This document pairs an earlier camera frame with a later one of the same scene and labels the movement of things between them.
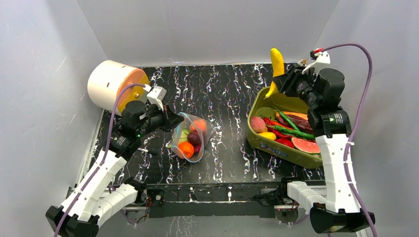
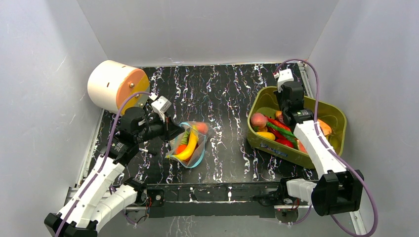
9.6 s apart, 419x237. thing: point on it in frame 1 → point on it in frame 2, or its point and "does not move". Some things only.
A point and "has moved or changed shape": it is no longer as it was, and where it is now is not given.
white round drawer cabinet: (108, 79) does not move
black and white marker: (149, 151) does not move
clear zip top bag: (189, 138) has moved or changed shape
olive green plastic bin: (278, 101) does not move
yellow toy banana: (277, 64) → (191, 146)
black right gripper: (290, 81) → (291, 99)
